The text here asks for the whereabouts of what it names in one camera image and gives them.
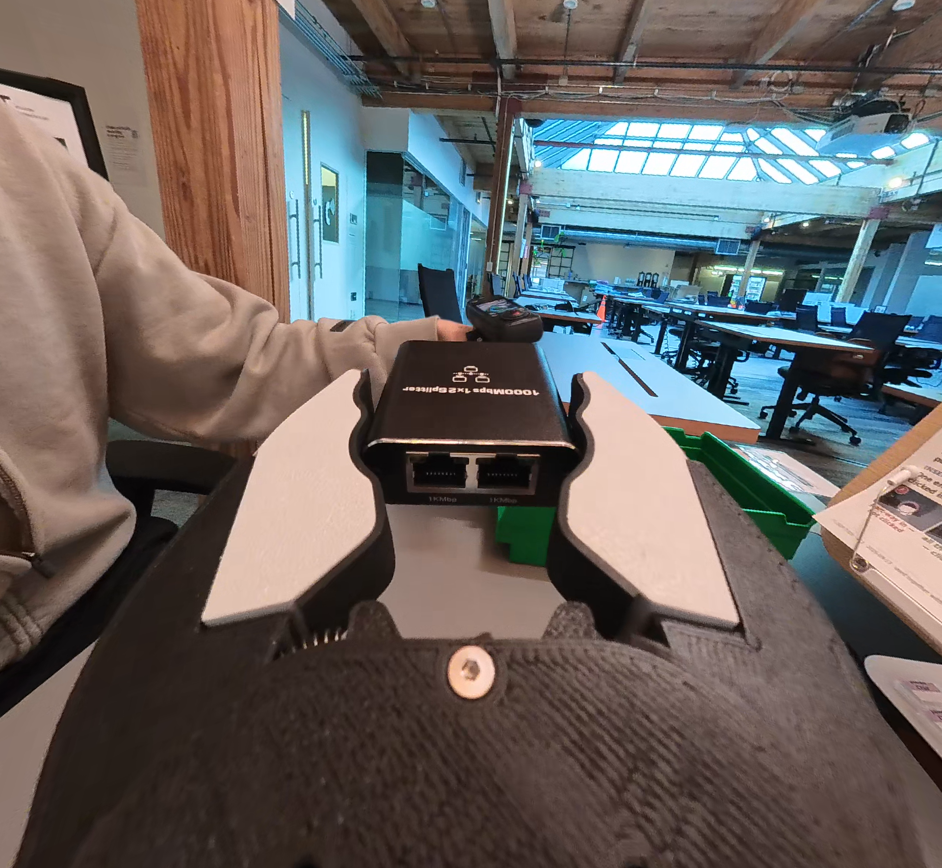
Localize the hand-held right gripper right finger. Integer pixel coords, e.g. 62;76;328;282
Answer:
548;369;743;637

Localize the wooden instruction board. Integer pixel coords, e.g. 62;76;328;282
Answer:
819;404;942;656

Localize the white board stand base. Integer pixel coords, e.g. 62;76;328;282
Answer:
864;655;942;759

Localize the wooden support pillar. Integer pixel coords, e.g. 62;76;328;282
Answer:
127;0;291;458

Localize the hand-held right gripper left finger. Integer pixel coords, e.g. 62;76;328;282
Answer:
200;369;397;626

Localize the wood-edged office table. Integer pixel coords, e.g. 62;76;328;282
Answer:
695;319;884;442
526;331;760;446

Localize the ceiling projector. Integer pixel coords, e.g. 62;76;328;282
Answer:
817;97;911;151

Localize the black framed wall poster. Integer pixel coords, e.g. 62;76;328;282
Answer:
0;69;110;181

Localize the green plastic bin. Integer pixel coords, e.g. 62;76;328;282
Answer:
495;426;816;567

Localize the person's left forearm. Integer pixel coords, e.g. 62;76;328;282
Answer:
96;206;443;444

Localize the black ethernet splitter box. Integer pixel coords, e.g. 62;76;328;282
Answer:
364;340;576;507

